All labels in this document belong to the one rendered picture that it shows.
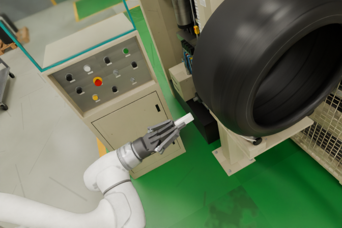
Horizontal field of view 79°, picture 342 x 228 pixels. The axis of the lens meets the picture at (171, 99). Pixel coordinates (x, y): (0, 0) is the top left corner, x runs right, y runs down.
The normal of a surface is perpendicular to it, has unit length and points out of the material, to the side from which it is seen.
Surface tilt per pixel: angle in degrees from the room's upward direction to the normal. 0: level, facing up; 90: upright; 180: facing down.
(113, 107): 90
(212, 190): 0
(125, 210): 41
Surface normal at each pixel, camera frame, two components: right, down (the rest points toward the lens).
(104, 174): -0.20, -0.33
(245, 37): -0.62, -0.11
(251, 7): -0.55, -0.49
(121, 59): 0.38, 0.57
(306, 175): -0.26, -0.69
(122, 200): 0.37, -0.71
